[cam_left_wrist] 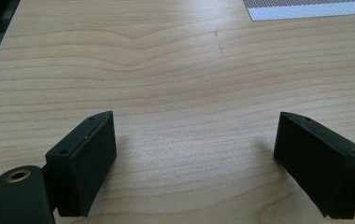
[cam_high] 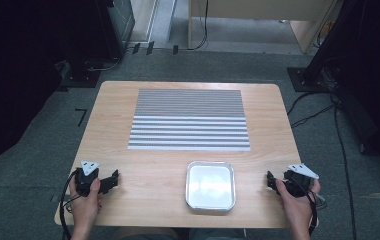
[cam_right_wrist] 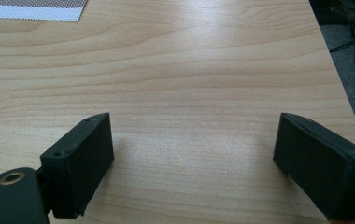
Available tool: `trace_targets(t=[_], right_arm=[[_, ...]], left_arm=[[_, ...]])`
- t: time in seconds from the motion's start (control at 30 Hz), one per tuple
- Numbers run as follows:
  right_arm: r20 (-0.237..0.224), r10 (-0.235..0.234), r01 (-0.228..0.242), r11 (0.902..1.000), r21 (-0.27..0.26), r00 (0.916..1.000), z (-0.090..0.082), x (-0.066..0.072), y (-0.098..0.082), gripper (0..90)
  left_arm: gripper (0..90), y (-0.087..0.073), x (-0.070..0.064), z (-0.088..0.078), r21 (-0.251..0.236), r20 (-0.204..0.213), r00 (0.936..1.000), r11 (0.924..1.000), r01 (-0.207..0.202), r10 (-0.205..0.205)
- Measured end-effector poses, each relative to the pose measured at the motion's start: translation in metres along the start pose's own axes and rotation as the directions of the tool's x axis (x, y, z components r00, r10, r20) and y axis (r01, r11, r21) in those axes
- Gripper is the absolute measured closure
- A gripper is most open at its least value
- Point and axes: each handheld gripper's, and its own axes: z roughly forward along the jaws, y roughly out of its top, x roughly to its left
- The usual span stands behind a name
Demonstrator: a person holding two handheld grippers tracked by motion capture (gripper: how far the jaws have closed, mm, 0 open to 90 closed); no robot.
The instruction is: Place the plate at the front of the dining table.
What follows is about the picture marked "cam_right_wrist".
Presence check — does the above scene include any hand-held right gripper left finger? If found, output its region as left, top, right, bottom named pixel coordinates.
left=39, top=112, right=115, bottom=220

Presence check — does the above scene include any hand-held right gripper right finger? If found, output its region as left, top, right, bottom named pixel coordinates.
left=273, top=112, right=355, bottom=222

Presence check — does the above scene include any grey and white woven mat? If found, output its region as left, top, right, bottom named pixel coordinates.
left=0, top=0, right=89, bottom=22

